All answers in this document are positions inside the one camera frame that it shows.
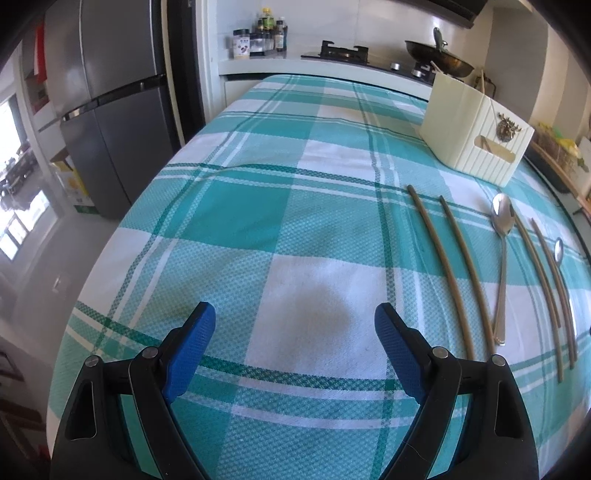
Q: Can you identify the black range hood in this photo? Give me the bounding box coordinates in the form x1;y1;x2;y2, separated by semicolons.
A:
416;0;490;28

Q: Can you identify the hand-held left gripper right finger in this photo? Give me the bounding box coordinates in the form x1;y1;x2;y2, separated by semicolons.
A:
374;303;541;480

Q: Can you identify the large steel spoon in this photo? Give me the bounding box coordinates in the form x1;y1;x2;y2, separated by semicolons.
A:
490;193;515;347

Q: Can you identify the white lid spice jar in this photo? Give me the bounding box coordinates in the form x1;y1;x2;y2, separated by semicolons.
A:
232;28;251;60

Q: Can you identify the dark frying pan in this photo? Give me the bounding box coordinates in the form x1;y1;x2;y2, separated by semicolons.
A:
405;27;475;78

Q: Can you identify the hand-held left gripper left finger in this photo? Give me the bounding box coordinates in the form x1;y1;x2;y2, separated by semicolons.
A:
48;301;217;480

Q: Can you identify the teal plaid tablecloth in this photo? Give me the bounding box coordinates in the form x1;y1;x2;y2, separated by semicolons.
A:
48;74;591;480

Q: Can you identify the white ribbed utensil holder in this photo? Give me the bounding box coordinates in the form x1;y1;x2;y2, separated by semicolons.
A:
418;71;535;188

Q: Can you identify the yellow cardboard box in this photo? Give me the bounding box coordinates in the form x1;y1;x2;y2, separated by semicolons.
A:
50;158;94;216

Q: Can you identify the black gas stove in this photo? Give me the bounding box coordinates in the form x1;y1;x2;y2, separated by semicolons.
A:
301;41;432;79

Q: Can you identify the grey refrigerator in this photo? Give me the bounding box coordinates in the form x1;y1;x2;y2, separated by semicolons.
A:
44;0;206;220

